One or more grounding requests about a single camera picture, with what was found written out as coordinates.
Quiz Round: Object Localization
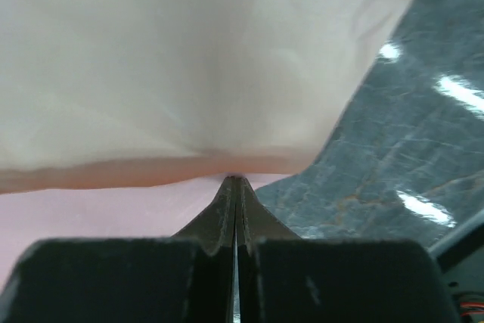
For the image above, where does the pink wrapping paper sheet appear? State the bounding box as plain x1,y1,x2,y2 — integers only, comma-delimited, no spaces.
1,0,413,279

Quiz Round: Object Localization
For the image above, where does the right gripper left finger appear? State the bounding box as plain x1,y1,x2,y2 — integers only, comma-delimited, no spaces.
1,177,237,322

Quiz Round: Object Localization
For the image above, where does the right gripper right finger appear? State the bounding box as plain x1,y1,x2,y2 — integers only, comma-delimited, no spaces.
236,178,459,322

